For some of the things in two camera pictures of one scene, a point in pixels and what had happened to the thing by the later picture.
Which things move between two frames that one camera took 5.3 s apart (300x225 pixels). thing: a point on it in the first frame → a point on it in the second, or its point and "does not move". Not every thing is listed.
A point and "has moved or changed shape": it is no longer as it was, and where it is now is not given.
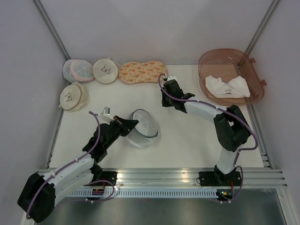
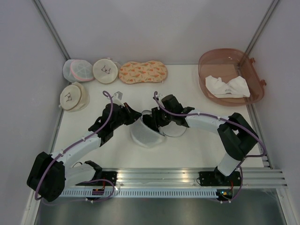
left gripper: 126,125 → 132,115
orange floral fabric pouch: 146,71 does not move
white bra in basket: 236,88 does not move
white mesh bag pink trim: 77,71 does not move
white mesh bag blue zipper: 145,132 has moved or changed shape
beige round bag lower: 74,97 does not move
